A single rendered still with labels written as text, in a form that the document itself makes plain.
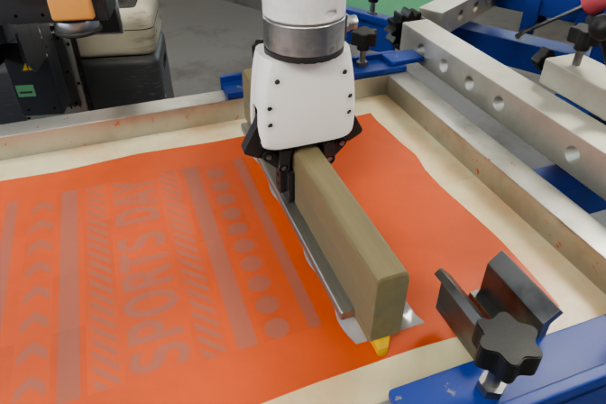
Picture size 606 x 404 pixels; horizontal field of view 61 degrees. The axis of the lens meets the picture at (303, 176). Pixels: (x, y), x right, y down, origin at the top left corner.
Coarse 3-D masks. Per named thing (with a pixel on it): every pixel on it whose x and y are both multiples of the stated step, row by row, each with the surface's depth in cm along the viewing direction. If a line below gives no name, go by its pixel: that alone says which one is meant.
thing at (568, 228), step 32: (192, 96) 78; (224, 96) 78; (416, 96) 78; (0, 128) 70; (32, 128) 70; (64, 128) 71; (96, 128) 72; (128, 128) 74; (160, 128) 76; (448, 128) 71; (0, 160) 70; (480, 160) 66; (512, 160) 64; (512, 192) 61; (544, 192) 59; (544, 224) 57; (576, 224) 54; (576, 256) 53
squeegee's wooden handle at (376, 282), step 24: (312, 144) 54; (312, 168) 51; (312, 192) 50; (336, 192) 48; (312, 216) 52; (336, 216) 45; (360, 216) 45; (336, 240) 46; (360, 240) 43; (384, 240) 43; (336, 264) 47; (360, 264) 42; (384, 264) 40; (360, 288) 43; (384, 288) 40; (360, 312) 44; (384, 312) 42; (384, 336) 44
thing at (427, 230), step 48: (432, 192) 64; (288, 240) 57; (432, 240) 57; (480, 240) 57; (432, 288) 52; (480, 288) 52; (288, 336) 47; (336, 336) 47; (432, 336) 47; (144, 384) 43; (192, 384) 43; (240, 384) 43; (288, 384) 43
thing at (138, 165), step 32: (384, 128) 77; (128, 160) 70; (160, 160) 70; (192, 160) 70; (224, 160) 70; (352, 160) 70; (384, 160) 70; (416, 160) 70; (0, 192) 64; (32, 192) 64; (352, 192) 64; (384, 192) 64
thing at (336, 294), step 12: (264, 168) 62; (276, 192) 59; (288, 204) 57; (288, 216) 56; (300, 216) 55; (300, 228) 53; (300, 240) 53; (312, 240) 52; (312, 252) 51; (312, 264) 50; (324, 264) 49; (324, 276) 48; (324, 288) 48; (336, 288) 47; (336, 300) 46; (348, 300) 46; (336, 312) 46; (348, 312) 45
